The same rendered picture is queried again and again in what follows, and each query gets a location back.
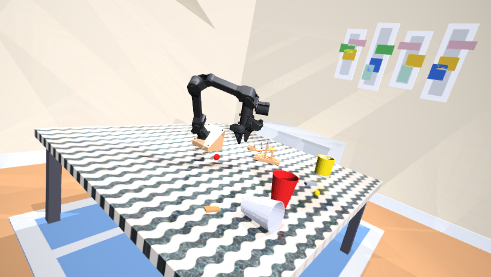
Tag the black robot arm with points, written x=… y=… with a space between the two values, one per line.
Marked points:
x=245 y=94

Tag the yellow cup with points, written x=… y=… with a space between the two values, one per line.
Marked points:
x=324 y=165

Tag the white paper cup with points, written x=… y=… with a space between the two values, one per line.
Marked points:
x=267 y=213

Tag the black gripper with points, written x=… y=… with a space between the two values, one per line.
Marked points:
x=241 y=129

